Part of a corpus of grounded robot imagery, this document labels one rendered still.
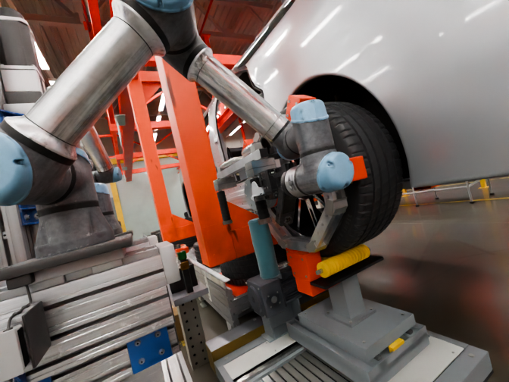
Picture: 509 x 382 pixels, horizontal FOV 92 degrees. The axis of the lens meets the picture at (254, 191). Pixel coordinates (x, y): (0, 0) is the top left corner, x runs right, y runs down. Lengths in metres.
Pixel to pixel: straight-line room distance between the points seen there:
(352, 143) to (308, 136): 0.37
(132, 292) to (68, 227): 0.20
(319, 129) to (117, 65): 0.39
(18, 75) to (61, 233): 0.57
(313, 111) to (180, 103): 1.06
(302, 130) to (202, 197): 0.94
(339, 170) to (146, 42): 0.44
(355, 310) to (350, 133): 0.76
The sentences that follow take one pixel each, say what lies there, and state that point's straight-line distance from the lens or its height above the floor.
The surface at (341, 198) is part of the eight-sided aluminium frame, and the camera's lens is 0.86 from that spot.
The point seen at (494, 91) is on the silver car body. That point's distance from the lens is 0.89.
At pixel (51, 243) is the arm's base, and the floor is 0.84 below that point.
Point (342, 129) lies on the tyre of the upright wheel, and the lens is 0.89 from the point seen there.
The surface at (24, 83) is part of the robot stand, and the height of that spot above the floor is 1.32.
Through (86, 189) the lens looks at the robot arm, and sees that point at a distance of 0.68.
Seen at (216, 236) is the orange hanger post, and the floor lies 0.68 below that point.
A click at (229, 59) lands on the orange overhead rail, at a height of 3.31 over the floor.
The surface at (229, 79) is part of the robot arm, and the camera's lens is 0.66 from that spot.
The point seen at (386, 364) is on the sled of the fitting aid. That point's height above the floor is 0.15.
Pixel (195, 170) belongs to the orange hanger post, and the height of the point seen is 1.05.
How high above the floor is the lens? 0.84
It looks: 1 degrees up
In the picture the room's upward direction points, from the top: 13 degrees counter-clockwise
